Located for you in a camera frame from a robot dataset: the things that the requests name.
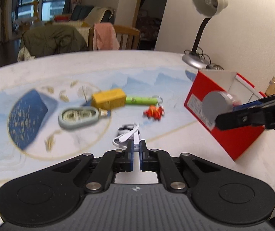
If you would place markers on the green tube keychain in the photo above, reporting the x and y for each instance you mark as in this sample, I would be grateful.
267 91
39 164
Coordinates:
135 100

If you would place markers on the red open cardboard box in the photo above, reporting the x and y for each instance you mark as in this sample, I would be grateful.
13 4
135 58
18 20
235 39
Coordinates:
234 141

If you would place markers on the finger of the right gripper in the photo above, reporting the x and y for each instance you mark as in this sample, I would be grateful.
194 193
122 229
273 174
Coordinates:
260 115
264 101

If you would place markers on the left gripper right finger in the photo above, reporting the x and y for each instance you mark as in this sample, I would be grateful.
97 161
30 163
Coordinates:
221 194

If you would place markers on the silver purple cylinder toy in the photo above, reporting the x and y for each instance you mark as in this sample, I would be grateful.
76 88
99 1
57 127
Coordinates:
218 102

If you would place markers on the olive green jacket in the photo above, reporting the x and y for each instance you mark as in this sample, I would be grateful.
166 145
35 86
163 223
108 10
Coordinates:
51 40

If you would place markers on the white desk lamp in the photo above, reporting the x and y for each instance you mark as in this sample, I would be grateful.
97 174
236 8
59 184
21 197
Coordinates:
208 9

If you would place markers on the wooden chair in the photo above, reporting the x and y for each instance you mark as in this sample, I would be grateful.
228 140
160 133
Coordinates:
128 37

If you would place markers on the grey oval tin case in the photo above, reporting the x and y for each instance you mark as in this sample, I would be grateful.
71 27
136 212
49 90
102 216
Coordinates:
78 117

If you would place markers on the sofa with blankets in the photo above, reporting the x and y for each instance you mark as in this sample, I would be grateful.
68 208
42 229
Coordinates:
84 17

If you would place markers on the pink cloth on chair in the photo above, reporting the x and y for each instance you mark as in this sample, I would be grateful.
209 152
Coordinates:
105 37

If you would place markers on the yellow rectangular box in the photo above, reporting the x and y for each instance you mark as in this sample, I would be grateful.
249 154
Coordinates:
109 99

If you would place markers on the orange toy figure keychain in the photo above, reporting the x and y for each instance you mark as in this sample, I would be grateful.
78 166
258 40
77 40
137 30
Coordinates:
154 112

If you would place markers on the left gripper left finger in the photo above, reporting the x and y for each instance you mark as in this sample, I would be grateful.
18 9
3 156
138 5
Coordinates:
52 194

